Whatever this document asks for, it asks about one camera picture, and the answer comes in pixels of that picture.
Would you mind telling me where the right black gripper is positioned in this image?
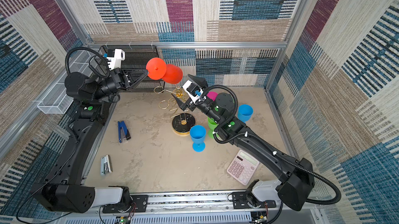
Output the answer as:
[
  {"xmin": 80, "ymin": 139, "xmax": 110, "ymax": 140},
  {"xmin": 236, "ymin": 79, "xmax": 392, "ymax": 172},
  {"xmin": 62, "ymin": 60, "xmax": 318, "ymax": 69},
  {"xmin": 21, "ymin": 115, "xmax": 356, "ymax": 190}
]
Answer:
[{"xmin": 172, "ymin": 74, "xmax": 222, "ymax": 124}]

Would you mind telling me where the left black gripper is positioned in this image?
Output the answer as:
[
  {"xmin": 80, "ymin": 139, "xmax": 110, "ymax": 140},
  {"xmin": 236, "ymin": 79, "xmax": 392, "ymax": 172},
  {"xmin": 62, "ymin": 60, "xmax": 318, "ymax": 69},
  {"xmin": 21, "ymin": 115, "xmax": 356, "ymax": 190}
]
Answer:
[{"xmin": 94, "ymin": 73, "xmax": 148, "ymax": 105}]

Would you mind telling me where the magenta plastic wine glass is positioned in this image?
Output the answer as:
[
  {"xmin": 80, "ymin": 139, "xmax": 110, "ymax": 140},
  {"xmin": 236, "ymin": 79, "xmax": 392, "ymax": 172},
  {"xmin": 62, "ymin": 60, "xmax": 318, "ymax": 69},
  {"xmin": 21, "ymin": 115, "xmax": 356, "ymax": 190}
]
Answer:
[{"xmin": 206, "ymin": 92, "xmax": 218, "ymax": 101}]

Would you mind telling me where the red plastic wine glass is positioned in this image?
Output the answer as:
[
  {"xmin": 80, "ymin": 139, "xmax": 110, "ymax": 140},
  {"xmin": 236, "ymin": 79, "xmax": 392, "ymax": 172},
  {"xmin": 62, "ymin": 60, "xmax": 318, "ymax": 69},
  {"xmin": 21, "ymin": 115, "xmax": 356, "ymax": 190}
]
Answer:
[{"xmin": 146, "ymin": 58, "xmax": 183, "ymax": 84}]

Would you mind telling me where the green plastic wine glass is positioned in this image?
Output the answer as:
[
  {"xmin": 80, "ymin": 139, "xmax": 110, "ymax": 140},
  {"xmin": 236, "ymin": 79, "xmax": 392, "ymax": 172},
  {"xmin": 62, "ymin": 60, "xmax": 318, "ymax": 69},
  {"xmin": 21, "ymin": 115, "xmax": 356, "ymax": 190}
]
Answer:
[{"xmin": 208, "ymin": 118, "xmax": 218, "ymax": 139}]

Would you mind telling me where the blue plastic wine glass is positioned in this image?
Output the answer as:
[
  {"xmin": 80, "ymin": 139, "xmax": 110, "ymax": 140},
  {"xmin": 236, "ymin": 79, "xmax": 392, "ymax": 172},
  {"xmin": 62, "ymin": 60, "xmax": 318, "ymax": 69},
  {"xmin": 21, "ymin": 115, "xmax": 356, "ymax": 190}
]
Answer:
[
  {"xmin": 190, "ymin": 125, "xmax": 206, "ymax": 152},
  {"xmin": 238, "ymin": 104, "xmax": 254, "ymax": 123}
]

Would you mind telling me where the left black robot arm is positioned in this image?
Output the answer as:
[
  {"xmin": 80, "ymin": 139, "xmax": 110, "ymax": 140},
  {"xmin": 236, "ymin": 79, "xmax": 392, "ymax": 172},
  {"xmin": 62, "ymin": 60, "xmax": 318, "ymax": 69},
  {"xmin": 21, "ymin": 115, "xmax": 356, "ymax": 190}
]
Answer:
[{"xmin": 31, "ymin": 47, "xmax": 148, "ymax": 213}]

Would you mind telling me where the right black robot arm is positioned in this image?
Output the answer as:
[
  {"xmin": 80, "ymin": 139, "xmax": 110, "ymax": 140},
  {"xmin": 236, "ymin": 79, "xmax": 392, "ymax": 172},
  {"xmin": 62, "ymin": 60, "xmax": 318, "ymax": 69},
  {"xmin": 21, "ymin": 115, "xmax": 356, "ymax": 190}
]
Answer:
[{"xmin": 176, "ymin": 75, "xmax": 341, "ymax": 211}]

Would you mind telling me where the black mesh shelf rack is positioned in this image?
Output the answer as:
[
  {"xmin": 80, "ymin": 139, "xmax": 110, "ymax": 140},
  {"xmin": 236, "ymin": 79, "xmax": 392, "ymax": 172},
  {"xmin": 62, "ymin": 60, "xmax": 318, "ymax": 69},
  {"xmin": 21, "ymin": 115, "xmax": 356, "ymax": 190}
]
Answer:
[{"xmin": 98, "ymin": 45, "xmax": 165, "ymax": 93}]

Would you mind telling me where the pink calculator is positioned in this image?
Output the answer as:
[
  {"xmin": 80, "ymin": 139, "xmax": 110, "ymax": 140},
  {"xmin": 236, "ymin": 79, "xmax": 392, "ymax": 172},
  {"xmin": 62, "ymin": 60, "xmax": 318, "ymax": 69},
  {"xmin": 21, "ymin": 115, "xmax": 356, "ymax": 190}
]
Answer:
[{"xmin": 227, "ymin": 150, "xmax": 260, "ymax": 186}]

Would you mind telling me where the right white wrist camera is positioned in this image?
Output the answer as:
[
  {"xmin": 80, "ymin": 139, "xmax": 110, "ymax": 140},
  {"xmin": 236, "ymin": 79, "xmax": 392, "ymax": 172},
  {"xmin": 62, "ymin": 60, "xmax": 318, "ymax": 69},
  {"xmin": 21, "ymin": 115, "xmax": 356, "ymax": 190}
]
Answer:
[{"xmin": 183, "ymin": 79, "xmax": 206, "ymax": 104}]

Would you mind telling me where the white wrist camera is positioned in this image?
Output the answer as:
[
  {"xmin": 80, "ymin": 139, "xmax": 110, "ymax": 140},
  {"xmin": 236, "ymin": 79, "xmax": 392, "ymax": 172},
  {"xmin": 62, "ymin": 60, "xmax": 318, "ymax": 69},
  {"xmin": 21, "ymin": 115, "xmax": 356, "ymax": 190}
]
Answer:
[
  {"xmin": 104, "ymin": 49, "xmax": 126, "ymax": 71},
  {"xmin": 183, "ymin": 79, "xmax": 206, "ymax": 104}
]

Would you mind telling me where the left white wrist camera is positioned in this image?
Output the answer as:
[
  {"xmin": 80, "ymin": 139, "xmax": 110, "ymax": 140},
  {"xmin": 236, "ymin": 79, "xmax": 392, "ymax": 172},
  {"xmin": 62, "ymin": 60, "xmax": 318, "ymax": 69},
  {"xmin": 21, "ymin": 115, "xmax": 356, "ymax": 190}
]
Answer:
[{"xmin": 104, "ymin": 49, "xmax": 126, "ymax": 71}]

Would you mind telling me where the gold wire wine glass rack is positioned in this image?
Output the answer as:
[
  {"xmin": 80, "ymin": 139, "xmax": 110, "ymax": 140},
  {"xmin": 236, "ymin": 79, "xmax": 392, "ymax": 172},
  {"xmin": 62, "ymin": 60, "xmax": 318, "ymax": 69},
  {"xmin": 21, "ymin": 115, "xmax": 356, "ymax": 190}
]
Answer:
[{"xmin": 153, "ymin": 85, "xmax": 196, "ymax": 136}]

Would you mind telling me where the white wire mesh basket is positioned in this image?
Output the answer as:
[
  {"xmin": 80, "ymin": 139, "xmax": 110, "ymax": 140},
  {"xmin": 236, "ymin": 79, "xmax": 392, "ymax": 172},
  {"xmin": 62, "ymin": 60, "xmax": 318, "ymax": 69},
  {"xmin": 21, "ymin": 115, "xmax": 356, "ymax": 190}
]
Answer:
[{"xmin": 37, "ymin": 51, "xmax": 93, "ymax": 114}]

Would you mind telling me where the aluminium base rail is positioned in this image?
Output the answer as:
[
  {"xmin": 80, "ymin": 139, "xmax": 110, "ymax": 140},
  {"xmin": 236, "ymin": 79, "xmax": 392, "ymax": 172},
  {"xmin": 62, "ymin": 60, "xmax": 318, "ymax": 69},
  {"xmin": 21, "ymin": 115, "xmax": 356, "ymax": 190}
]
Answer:
[{"xmin": 57, "ymin": 190, "xmax": 329, "ymax": 224}]

